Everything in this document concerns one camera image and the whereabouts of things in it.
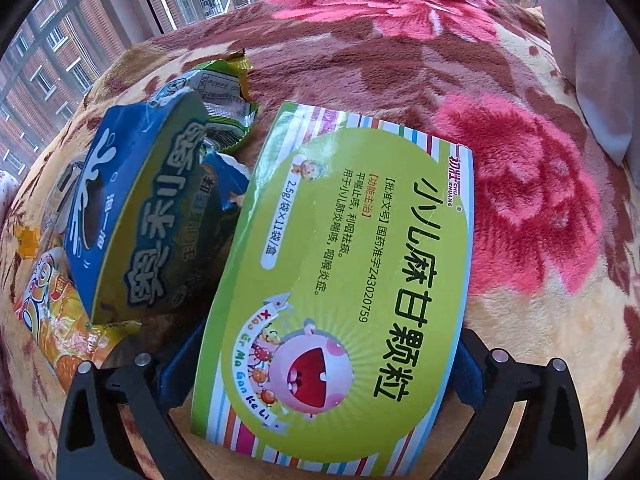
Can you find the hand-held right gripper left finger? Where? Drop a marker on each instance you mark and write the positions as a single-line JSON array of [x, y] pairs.
[[175, 380]]

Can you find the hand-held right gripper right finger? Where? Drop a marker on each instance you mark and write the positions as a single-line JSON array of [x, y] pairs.
[[470, 375]]

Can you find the green medicine box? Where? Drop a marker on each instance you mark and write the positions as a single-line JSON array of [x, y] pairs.
[[340, 285]]

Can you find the yellow orange snack bag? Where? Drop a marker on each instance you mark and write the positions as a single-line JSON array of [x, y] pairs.
[[65, 320]]

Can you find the blue snack bag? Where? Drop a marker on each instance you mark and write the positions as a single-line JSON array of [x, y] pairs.
[[115, 200]]

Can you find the small green snack bag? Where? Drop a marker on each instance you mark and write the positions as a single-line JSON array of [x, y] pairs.
[[225, 110]]

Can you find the white sheer curtain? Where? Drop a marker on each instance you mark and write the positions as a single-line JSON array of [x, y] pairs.
[[600, 85]]

